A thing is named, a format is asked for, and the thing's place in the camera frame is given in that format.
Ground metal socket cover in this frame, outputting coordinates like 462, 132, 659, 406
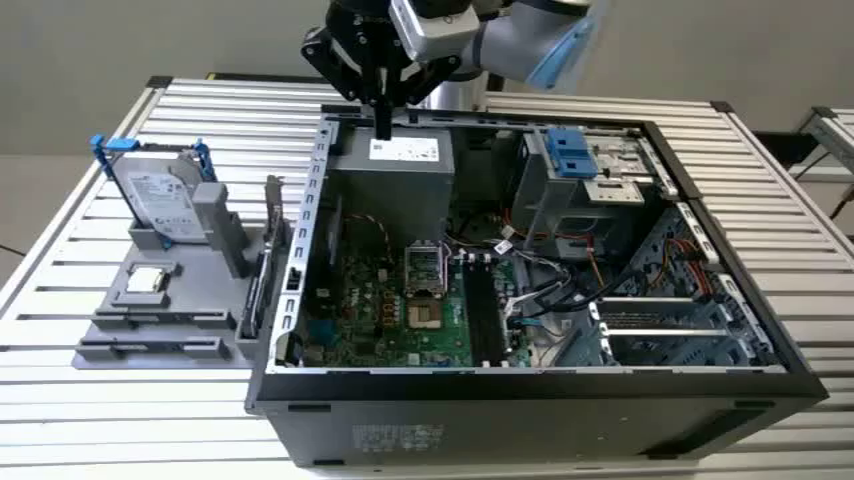
403, 239, 448, 297

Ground silver metal disk bay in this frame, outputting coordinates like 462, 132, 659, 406
512, 127, 670, 261

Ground green motherboard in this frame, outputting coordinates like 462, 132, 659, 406
299, 244, 535, 369

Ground grey power supply unit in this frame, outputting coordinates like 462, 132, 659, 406
328, 124, 460, 249

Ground grey parts rack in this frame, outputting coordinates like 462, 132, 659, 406
71, 182, 295, 371

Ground black open PC case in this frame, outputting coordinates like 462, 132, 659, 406
243, 102, 833, 469

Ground black wire bundle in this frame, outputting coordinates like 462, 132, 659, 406
512, 264, 602, 321

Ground blue plastic bay latch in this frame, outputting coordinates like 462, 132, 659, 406
543, 128, 594, 179

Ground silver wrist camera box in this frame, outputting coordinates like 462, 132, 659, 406
388, 0, 483, 63

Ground silver CPU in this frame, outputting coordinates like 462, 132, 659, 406
127, 267, 168, 294

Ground hard disk in blue carrier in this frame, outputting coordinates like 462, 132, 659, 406
88, 132, 216, 250

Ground CPU socket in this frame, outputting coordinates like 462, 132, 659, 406
406, 297, 447, 331

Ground red yellow power wires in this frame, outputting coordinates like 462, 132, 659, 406
650, 235, 713, 304

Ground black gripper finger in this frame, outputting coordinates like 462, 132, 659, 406
299, 28, 386, 141
383, 55, 463, 141

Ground orange data wire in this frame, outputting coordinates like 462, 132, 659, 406
503, 207, 608, 291

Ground black block beside table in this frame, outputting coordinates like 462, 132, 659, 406
753, 130, 821, 167

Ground black RAM slot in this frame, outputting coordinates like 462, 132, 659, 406
462, 255, 494, 369
476, 255, 510, 369

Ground graphics card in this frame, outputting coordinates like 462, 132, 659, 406
239, 172, 295, 341

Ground metal slat side table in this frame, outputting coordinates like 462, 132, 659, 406
786, 105, 854, 221

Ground black red twisted wire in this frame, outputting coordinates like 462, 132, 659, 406
342, 213, 396, 265

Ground silver metal drive cage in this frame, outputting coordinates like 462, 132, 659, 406
590, 294, 759, 369

